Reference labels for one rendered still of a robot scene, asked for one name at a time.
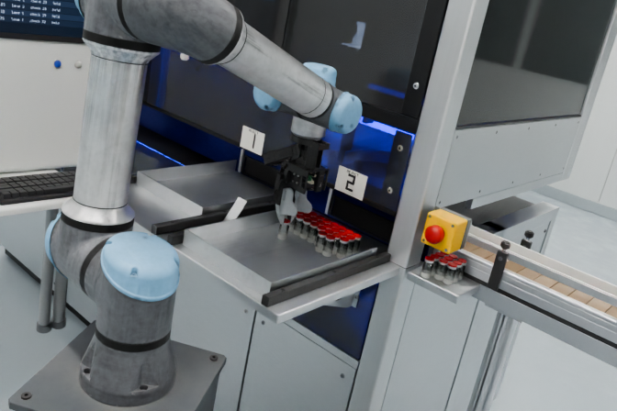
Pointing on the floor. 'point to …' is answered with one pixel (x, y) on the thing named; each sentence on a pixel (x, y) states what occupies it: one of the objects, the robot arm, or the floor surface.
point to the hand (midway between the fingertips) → (284, 216)
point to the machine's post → (426, 168)
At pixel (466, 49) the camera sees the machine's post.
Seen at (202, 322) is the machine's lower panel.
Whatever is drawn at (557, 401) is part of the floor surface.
